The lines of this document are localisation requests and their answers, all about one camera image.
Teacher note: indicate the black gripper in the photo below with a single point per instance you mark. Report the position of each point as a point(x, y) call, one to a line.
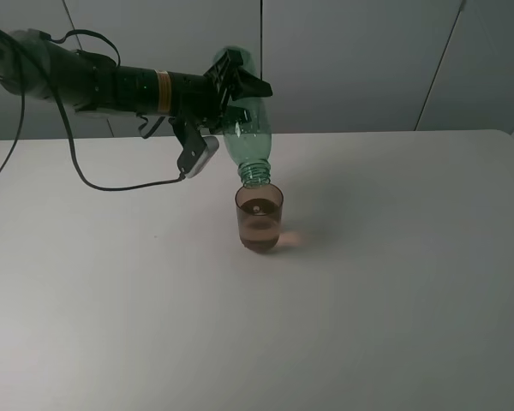
point(205, 99)

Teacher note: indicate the green transparent plastic bottle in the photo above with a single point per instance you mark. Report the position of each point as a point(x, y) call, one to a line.
point(249, 144)

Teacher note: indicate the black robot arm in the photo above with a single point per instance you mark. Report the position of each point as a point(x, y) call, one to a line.
point(35, 64)

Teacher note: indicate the pink translucent plastic cup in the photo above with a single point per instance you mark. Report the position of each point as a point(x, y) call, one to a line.
point(259, 214)

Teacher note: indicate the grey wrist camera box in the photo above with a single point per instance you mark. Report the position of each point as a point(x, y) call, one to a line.
point(197, 150)

